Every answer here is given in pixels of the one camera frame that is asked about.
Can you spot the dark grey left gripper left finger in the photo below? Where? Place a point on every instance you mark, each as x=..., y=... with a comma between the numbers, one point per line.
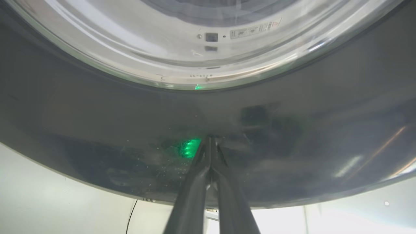
x=191, y=201

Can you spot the grey warning label sticker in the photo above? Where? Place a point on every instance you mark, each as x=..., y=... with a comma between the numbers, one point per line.
x=253, y=31

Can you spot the washing machine glass door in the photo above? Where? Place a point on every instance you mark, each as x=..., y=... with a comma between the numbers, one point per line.
x=97, y=130

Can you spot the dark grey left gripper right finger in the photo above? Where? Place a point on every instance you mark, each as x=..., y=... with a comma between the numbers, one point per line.
x=232, y=201

